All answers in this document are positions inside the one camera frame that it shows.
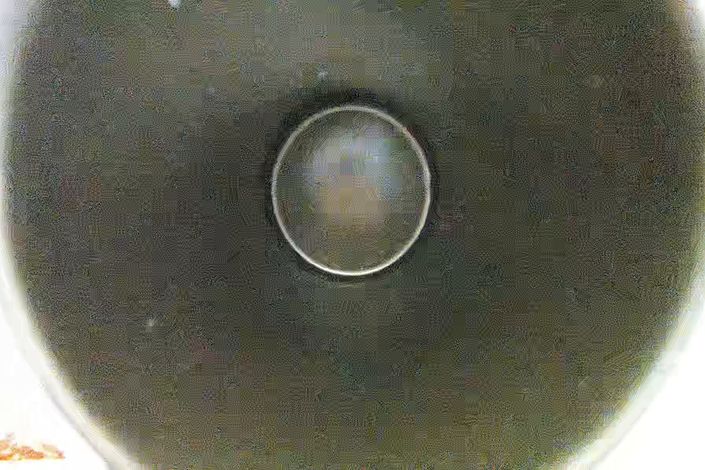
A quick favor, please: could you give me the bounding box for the black mug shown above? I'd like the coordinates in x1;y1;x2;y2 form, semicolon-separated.
0;1;705;469

